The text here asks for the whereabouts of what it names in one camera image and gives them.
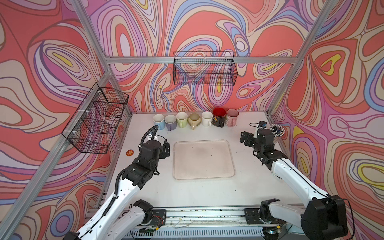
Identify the beige rectangular tray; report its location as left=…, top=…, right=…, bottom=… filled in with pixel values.
left=173, top=140, right=236, bottom=181

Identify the purple ceramic mug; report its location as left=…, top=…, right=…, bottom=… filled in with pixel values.
left=165, top=115, right=178, bottom=131

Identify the light blue ceramic mug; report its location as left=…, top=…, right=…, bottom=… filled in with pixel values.
left=153, top=114, right=166, bottom=130

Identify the light green ceramic mug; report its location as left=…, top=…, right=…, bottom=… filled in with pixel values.
left=176, top=112, right=188, bottom=128

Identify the pink ceramic mug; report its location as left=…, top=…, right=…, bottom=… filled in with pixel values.
left=226, top=109, right=239, bottom=127

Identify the cream speckled round mug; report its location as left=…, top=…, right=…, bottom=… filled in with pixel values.
left=188, top=113, right=201, bottom=130

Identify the black patterned mug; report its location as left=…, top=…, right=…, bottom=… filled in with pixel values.
left=212, top=108, right=227, bottom=128

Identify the white ceramic mug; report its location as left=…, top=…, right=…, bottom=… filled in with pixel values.
left=201, top=112, right=213, bottom=127

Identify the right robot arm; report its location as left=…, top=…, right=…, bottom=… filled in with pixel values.
left=240, top=128, right=348, bottom=240

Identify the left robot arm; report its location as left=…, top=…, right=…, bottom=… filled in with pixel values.
left=64, top=125, right=170, bottom=240

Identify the metal cup of pens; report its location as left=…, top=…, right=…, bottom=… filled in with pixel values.
left=270, top=124, right=286, bottom=141

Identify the red star sticker badge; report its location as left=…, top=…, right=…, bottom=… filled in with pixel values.
left=126, top=150, right=134, bottom=157

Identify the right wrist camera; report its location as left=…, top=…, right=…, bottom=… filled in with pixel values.
left=256, top=121, right=268, bottom=130

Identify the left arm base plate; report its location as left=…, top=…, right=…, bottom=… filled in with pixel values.
left=145, top=209, right=167, bottom=228

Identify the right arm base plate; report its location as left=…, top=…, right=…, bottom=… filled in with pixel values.
left=241, top=208, right=287, bottom=226

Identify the black wire basket left wall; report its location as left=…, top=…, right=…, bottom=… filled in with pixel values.
left=62, top=83, right=129, bottom=154

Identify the black wire basket wall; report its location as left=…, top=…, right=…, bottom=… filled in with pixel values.
left=62, top=83, right=129, bottom=154
left=173, top=50, right=238, bottom=86

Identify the black wire basket back wall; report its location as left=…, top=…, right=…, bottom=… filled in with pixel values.
left=173, top=50, right=238, bottom=86

